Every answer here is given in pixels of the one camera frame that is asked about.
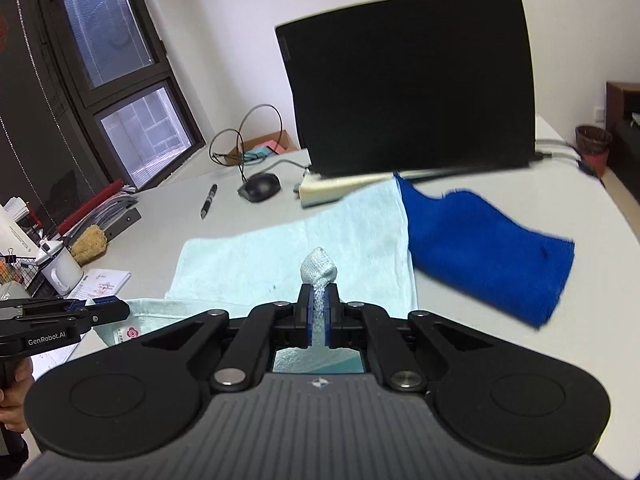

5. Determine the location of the tan scrubbing sponge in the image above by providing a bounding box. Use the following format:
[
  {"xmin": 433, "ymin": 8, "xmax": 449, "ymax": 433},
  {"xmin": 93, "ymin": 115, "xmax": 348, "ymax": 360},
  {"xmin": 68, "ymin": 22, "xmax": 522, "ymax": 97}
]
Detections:
[{"xmin": 70, "ymin": 224, "xmax": 109, "ymax": 266}]

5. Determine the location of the white paper stack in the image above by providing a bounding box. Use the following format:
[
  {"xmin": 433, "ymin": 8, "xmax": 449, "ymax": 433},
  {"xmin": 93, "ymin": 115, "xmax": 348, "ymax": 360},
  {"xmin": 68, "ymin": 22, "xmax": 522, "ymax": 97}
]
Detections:
[{"xmin": 0, "ymin": 197, "xmax": 43, "ymax": 262}]

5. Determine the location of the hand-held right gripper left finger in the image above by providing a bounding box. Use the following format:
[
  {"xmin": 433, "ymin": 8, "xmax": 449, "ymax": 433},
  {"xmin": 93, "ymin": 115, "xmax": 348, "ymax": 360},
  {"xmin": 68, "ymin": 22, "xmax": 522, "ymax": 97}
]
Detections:
[{"xmin": 140, "ymin": 284, "xmax": 314, "ymax": 394}]

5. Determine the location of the cardboard box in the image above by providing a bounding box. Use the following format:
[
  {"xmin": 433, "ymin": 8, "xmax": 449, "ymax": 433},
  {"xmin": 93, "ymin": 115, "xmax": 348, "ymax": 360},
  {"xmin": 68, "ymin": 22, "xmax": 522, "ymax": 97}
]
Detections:
[{"xmin": 220, "ymin": 130, "xmax": 302, "ymax": 166}]

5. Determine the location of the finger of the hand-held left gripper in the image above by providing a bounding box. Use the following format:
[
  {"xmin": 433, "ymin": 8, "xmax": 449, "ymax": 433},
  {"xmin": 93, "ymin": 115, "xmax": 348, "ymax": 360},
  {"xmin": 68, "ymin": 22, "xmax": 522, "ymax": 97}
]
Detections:
[
  {"xmin": 75, "ymin": 302, "xmax": 132, "ymax": 330},
  {"xmin": 0, "ymin": 297, "xmax": 126, "ymax": 319}
]

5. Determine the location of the black mouse cable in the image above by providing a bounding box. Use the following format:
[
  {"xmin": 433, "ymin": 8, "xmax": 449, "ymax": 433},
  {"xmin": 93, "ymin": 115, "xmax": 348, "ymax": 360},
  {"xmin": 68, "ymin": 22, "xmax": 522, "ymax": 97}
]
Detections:
[{"xmin": 209, "ymin": 104, "xmax": 312, "ymax": 187}]

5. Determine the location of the black wire rack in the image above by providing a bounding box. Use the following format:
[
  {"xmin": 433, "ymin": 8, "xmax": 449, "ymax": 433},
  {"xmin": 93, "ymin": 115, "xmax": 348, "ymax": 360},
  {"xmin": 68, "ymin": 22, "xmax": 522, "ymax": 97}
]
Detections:
[{"xmin": 0, "ymin": 249, "xmax": 51, "ymax": 302}]

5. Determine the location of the brown waste basket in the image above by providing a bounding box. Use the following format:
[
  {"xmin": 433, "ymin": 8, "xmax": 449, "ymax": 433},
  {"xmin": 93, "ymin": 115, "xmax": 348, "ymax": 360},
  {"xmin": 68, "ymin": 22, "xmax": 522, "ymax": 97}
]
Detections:
[{"xmin": 574, "ymin": 124, "xmax": 614, "ymax": 177}]

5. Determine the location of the grey laptop cable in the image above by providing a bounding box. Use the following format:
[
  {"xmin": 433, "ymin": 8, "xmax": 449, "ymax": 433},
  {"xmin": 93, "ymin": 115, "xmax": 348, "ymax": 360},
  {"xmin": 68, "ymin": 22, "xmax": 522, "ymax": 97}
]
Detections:
[{"xmin": 534, "ymin": 137, "xmax": 601, "ymax": 177}]

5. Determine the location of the person's left hand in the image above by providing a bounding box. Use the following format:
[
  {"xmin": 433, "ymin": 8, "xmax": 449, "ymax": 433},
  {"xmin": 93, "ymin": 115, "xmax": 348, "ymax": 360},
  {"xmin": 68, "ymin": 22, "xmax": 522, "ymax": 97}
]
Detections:
[{"xmin": 0, "ymin": 355, "xmax": 35, "ymax": 435}]

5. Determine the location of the person's left forearm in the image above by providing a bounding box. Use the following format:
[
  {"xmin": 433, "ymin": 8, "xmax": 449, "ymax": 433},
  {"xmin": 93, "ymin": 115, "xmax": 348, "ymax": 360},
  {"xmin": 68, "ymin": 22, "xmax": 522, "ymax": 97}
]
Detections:
[{"xmin": 0, "ymin": 425, "xmax": 30, "ymax": 478}]

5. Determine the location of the black pen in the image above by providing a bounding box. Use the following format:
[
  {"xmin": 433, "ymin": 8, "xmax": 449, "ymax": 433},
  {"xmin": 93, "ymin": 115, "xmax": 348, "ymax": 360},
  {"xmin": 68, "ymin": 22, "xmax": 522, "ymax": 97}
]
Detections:
[{"xmin": 200, "ymin": 183, "xmax": 219, "ymax": 220}]

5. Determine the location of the black computer mouse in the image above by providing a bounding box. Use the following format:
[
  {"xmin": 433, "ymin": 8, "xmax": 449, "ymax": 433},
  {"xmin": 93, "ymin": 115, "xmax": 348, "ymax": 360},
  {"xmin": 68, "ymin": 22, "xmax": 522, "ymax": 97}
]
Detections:
[{"xmin": 237, "ymin": 172, "xmax": 281, "ymax": 204}]

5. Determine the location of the black laptop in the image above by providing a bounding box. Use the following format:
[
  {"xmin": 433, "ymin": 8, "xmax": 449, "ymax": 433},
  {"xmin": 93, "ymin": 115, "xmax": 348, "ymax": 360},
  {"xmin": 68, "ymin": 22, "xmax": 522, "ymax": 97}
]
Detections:
[{"xmin": 275, "ymin": 0, "xmax": 545, "ymax": 179}]

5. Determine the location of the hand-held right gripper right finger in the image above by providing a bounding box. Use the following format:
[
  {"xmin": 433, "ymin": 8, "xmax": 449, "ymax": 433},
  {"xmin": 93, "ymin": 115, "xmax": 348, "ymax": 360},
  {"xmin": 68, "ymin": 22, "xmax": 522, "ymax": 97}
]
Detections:
[{"xmin": 324, "ymin": 283, "xmax": 497, "ymax": 394}]

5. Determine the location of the stack of folders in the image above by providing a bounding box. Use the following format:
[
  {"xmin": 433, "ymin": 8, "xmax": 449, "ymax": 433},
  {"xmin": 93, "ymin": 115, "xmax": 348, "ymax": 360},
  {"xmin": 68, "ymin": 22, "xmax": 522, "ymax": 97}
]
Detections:
[{"xmin": 56, "ymin": 179, "xmax": 143, "ymax": 242}]

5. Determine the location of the white mug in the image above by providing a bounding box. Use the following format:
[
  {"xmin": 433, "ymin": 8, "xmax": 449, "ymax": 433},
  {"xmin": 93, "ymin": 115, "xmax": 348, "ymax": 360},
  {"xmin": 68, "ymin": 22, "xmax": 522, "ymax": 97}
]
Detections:
[{"xmin": 36, "ymin": 240, "xmax": 85, "ymax": 296}]

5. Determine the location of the dark framed window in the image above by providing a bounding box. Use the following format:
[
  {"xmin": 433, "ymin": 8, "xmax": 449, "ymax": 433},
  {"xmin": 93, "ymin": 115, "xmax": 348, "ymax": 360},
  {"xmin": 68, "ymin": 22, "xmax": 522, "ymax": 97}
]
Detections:
[{"xmin": 0, "ymin": 0, "xmax": 208, "ymax": 206}]

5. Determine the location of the printed paper sheet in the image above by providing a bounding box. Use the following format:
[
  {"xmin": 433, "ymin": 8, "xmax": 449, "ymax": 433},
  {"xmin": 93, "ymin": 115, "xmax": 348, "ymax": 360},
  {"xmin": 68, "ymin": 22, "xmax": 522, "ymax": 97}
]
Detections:
[{"xmin": 66, "ymin": 268, "xmax": 132, "ymax": 302}]

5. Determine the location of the wooden cabinet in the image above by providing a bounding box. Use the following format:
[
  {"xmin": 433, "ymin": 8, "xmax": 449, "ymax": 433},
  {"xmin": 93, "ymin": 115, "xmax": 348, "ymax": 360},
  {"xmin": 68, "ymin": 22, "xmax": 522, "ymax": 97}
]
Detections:
[{"xmin": 605, "ymin": 81, "xmax": 640, "ymax": 187}]

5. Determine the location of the light blue towel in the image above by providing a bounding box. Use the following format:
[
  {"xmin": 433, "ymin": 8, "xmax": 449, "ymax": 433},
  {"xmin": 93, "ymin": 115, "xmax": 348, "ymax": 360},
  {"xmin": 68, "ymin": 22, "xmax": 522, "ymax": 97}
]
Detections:
[{"xmin": 92, "ymin": 177, "xmax": 419, "ymax": 374}]

